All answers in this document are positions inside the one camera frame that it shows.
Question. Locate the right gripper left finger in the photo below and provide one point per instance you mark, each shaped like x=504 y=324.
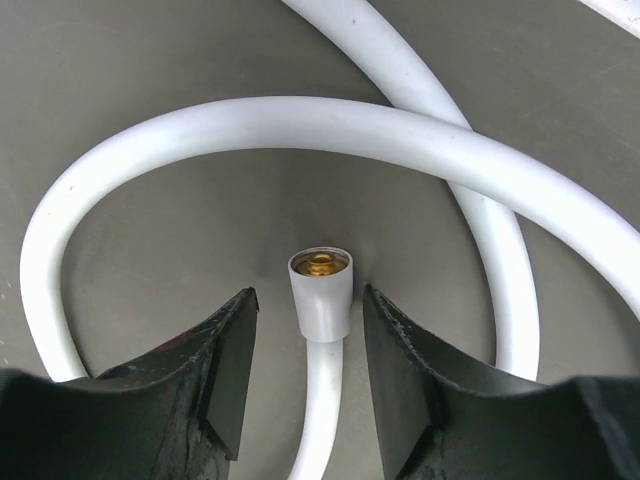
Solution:
x=175 y=412

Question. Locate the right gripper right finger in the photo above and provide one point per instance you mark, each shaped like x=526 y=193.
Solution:
x=441 y=414

